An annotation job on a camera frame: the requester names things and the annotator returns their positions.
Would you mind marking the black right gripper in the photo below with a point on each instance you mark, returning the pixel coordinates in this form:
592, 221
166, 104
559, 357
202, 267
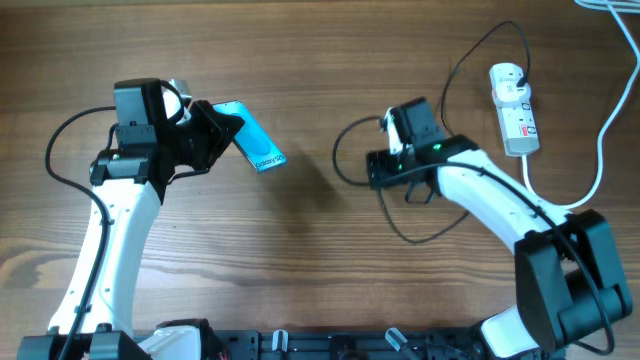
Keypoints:
377, 170

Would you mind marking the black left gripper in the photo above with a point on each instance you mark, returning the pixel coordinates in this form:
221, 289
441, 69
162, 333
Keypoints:
216, 129

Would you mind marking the blue Galaxy smartphone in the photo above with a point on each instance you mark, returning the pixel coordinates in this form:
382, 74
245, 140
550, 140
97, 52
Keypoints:
252, 140

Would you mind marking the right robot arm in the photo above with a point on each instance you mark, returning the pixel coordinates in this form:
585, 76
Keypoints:
570, 282

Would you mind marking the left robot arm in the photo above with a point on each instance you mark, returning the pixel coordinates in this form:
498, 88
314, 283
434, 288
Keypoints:
158, 129

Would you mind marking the white USB charger plug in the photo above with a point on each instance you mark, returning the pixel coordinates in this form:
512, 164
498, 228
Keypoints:
509, 94

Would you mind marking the white power strip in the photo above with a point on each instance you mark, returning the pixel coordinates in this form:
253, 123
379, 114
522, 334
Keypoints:
517, 126

